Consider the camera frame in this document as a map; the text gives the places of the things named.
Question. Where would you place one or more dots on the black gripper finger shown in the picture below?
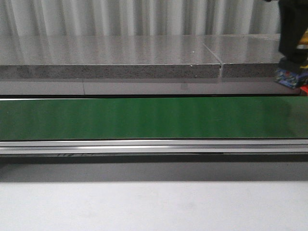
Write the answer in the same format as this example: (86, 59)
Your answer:
(294, 23)

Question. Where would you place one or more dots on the yellow button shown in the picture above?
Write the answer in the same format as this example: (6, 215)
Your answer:
(292, 69)

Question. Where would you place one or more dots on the red plastic tray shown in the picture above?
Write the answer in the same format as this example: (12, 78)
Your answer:
(304, 90)

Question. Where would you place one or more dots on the white panel under slabs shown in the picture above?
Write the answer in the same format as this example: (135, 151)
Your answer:
(139, 86)

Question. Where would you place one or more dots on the green conveyor belt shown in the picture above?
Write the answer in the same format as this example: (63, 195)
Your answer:
(155, 118)

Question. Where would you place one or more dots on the grey speckled stone slab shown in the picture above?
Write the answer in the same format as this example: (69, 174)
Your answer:
(106, 57)

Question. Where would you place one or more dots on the white pleated curtain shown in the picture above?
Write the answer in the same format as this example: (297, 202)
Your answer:
(138, 17)

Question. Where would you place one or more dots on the aluminium conveyor side rail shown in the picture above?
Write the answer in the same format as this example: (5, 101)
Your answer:
(155, 147)

